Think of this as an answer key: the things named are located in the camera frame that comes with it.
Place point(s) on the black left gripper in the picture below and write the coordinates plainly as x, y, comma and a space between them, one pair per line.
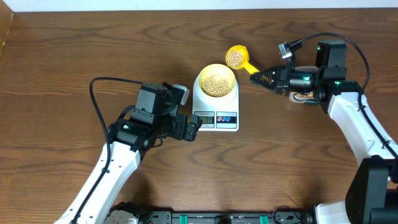
178, 132

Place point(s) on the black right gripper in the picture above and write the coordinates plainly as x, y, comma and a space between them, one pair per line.
280, 84

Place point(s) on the yellow measuring scoop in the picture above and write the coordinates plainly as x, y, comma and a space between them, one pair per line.
237, 57

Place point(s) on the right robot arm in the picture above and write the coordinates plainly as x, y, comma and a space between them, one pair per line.
368, 199

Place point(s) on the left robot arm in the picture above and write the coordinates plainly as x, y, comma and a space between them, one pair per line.
154, 117

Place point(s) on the white digital kitchen scale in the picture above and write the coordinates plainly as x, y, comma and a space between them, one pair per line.
216, 113

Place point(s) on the soybeans in yellow bowl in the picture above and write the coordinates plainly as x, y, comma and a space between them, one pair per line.
216, 86

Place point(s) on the pale yellow bowl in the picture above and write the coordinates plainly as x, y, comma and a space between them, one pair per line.
220, 69

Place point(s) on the clear plastic container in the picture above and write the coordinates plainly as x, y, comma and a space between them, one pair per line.
311, 69

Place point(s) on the pile of soybeans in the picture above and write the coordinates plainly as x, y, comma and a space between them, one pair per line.
303, 96

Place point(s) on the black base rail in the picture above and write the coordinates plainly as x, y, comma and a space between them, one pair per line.
128, 213

